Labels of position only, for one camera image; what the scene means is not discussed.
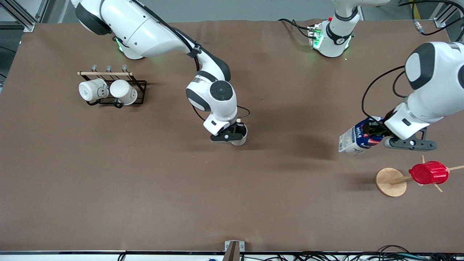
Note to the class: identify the grey ceramic cup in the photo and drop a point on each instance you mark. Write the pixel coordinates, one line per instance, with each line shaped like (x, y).
(240, 140)

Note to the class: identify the aluminium frame profile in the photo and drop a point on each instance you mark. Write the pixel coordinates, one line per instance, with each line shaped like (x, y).
(444, 18)
(21, 18)

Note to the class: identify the white ceramic mug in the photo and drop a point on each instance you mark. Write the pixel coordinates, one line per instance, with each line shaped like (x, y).
(90, 90)
(123, 91)

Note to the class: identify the metal table edge bracket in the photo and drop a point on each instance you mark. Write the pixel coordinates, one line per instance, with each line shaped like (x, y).
(233, 250)

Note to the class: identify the blue white milk carton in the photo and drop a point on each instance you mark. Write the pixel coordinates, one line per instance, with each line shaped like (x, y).
(353, 141)

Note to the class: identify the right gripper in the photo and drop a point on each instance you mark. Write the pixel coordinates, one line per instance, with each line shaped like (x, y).
(239, 128)

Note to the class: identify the green-lit left base board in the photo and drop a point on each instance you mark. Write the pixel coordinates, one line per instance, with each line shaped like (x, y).
(315, 36)

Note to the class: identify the green-lit right base board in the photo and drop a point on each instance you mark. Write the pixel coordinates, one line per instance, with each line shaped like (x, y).
(119, 44)

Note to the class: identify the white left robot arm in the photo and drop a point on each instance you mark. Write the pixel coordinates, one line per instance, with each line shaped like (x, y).
(438, 83)

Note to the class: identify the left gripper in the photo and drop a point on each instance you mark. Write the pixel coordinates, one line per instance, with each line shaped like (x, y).
(377, 128)

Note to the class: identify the red plastic cup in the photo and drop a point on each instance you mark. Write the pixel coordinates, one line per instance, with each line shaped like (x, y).
(429, 173)

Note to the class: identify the green-lit base board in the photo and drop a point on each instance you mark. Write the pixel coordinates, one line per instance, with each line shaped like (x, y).
(119, 44)
(315, 36)

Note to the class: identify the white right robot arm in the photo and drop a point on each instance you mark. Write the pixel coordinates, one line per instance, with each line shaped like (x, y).
(145, 25)

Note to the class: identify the wooden mug tree stand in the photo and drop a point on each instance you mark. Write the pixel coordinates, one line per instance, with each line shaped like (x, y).
(389, 181)

